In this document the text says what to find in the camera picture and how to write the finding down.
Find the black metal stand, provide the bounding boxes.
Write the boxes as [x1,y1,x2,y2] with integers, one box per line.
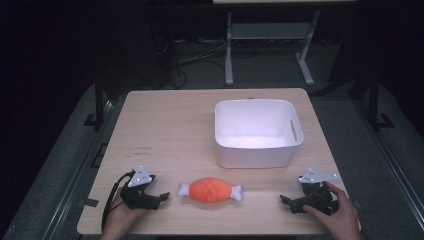
[365,71,396,132]
[82,74,114,130]

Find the white plastic bin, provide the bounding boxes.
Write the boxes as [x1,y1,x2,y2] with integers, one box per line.
[213,98,305,170]

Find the white metal table frame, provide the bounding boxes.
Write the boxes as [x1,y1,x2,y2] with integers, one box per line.
[223,9,322,88]

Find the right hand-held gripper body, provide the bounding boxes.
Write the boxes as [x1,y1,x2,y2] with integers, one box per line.
[297,167,340,216]

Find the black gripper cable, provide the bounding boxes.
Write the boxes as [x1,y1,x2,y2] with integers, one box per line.
[100,170,135,233]

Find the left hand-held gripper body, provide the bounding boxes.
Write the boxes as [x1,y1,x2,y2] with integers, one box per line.
[119,165,162,211]

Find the person's right hand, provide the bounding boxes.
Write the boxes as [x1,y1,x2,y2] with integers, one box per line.
[301,181,362,240]

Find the orange plush meat toy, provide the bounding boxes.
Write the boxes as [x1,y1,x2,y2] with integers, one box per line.
[176,176,244,205]

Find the grey metal floor rail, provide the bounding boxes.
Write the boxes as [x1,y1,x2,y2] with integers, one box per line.
[353,99,424,231]
[39,99,116,240]

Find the bundle of floor cables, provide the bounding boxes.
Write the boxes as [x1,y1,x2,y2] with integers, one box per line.
[154,35,232,90]

